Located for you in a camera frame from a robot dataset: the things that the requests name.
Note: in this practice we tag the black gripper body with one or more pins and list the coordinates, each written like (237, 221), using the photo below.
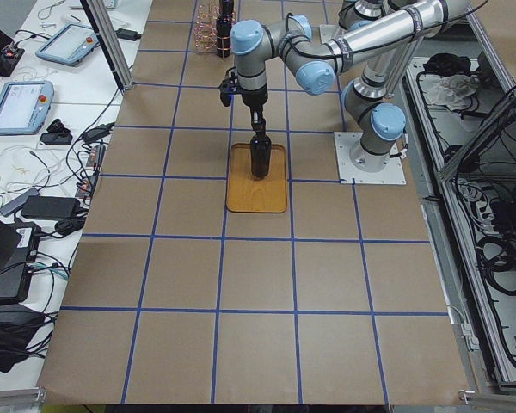
(254, 101)

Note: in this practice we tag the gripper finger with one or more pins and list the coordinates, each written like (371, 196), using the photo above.
(258, 122)

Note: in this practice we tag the dark wine bottle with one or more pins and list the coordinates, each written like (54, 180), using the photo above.
(223, 27)
(260, 154)

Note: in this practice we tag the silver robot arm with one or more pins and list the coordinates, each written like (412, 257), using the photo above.
(366, 36)
(352, 12)

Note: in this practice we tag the wooden serving tray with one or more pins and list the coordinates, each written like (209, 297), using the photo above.
(248, 194)

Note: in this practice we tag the black power adapter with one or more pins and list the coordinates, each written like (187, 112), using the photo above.
(127, 34)

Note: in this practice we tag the near blue teach pendant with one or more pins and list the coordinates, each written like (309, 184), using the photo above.
(70, 45)

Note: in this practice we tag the blue teach pendant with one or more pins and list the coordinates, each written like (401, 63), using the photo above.
(70, 45)
(24, 107)

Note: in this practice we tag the black webcam on desk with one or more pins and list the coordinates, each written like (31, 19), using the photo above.
(56, 134)

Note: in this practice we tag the far blue teach pendant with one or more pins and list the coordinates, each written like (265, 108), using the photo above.
(24, 107)

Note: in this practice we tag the large black power brick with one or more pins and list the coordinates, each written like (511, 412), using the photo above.
(50, 208)

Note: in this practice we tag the black laptop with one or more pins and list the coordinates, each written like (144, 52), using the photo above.
(19, 245)

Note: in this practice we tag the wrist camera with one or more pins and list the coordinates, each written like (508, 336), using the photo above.
(229, 87)

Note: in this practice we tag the copper wire bottle basket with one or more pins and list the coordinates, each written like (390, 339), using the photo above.
(205, 28)

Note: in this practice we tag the aluminium frame post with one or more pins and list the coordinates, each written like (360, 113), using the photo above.
(99, 20)

